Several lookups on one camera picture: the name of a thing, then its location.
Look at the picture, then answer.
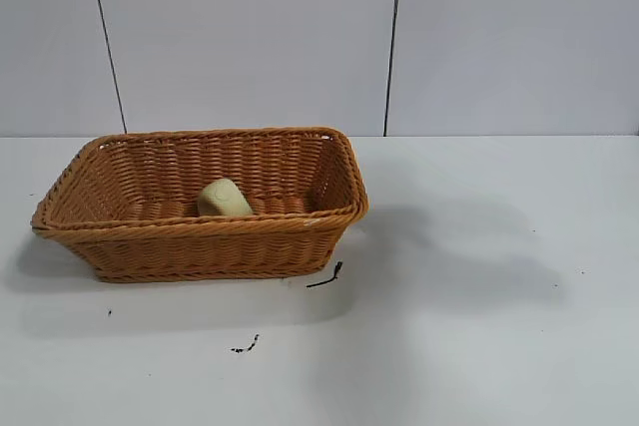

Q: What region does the pale yellow egg yolk pastry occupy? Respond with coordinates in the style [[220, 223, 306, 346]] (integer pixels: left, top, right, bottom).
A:
[[197, 177, 257, 218]]

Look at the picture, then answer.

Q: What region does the brown woven wicker basket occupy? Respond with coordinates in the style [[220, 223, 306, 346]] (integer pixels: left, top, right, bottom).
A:
[[31, 126, 370, 283]]

